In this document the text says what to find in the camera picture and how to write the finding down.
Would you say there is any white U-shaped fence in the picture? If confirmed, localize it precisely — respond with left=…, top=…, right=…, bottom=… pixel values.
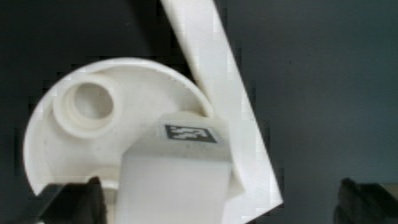
left=159, top=0, right=282, bottom=224

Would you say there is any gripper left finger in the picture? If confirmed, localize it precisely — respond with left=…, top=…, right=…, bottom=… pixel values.
left=37, top=177, right=108, bottom=224

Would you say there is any white stool leg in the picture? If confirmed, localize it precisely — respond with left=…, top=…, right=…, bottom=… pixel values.
left=115, top=112, right=232, bottom=224

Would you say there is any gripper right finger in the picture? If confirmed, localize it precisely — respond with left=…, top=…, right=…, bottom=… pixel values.
left=332, top=178, right=398, bottom=224

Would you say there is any white round stool seat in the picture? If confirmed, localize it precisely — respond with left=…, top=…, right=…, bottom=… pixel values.
left=21, top=57, right=246, bottom=201

